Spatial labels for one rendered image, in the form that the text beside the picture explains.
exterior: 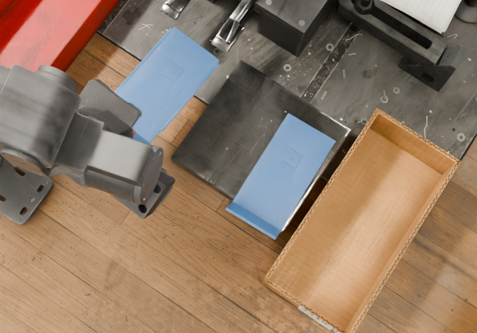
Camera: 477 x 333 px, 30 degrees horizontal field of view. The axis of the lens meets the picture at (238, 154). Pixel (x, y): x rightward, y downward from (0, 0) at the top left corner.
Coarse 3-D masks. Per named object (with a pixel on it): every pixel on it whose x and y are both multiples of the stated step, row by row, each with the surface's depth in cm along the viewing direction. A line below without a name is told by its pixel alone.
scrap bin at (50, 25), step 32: (0, 0) 115; (32, 0) 118; (64, 0) 119; (96, 0) 119; (0, 32) 117; (32, 32) 117; (64, 32) 117; (96, 32) 118; (0, 64) 116; (32, 64) 116; (64, 64) 114
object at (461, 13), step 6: (462, 0) 120; (468, 0) 119; (474, 0) 118; (462, 6) 120; (468, 6) 120; (474, 6) 120; (456, 12) 120; (462, 12) 120; (468, 12) 120; (474, 12) 120; (462, 18) 120; (468, 18) 120; (474, 18) 120
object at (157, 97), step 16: (176, 32) 108; (160, 48) 108; (176, 48) 108; (192, 48) 108; (144, 64) 107; (160, 64) 107; (176, 64) 107; (192, 64) 107; (208, 64) 108; (128, 80) 106; (144, 80) 106; (160, 80) 106; (176, 80) 107; (192, 80) 107; (128, 96) 105; (144, 96) 106; (160, 96) 106; (176, 96) 106; (144, 112) 105; (160, 112) 105; (144, 128) 104; (160, 128) 105
